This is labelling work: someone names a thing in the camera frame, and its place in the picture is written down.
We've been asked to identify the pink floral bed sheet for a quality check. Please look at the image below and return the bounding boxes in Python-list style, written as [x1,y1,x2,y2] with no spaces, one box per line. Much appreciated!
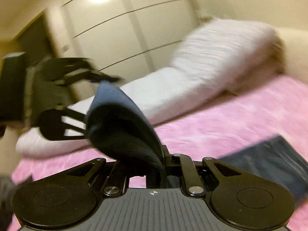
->
[12,75,307,230]

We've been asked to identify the cream wardrobe with black lines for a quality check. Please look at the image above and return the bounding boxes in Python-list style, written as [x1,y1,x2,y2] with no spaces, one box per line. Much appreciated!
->
[49,0,198,82]

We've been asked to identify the white rolled duvet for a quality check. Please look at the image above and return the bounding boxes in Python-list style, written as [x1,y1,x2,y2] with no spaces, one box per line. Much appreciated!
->
[15,18,287,159]

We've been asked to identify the black jacket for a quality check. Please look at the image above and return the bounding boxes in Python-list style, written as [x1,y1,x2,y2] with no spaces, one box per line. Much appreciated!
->
[0,175,33,230]

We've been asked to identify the blue denim jeans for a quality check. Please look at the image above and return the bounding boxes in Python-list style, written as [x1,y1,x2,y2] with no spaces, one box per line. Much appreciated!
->
[86,82,307,204]

